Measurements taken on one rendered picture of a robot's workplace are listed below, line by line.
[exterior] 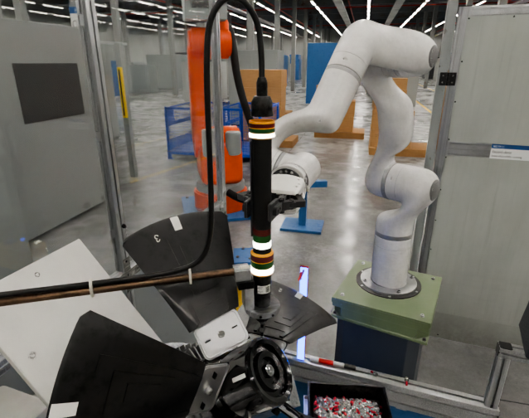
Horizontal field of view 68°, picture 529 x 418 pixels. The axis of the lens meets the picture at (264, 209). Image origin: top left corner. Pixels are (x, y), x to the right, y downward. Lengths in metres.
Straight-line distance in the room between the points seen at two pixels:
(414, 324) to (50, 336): 0.97
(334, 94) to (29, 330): 0.78
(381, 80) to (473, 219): 1.54
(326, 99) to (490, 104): 1.60
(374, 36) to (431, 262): 1.88
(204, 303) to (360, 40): 0.68
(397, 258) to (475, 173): 1.24
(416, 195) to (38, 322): 1.00
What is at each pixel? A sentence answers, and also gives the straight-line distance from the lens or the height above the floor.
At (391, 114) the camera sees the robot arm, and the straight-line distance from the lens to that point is 1.19.
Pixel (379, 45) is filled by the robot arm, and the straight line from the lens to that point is 1.05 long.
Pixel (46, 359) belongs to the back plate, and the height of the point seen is 1.24.
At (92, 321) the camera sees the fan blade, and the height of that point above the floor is 1.42.
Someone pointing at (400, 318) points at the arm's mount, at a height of 1.00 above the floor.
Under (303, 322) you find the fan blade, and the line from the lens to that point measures 0.95.
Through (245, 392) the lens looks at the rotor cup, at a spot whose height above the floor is 1.22.
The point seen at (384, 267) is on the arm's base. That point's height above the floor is 1.09.
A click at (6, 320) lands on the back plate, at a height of 1.31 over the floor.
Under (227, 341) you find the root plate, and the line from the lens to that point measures 0.78.
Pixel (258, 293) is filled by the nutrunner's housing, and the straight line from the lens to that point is 0.76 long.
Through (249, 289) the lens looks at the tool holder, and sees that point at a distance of 0.75.
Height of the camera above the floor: 1.73
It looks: 21 degrees down
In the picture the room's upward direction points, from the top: straight up
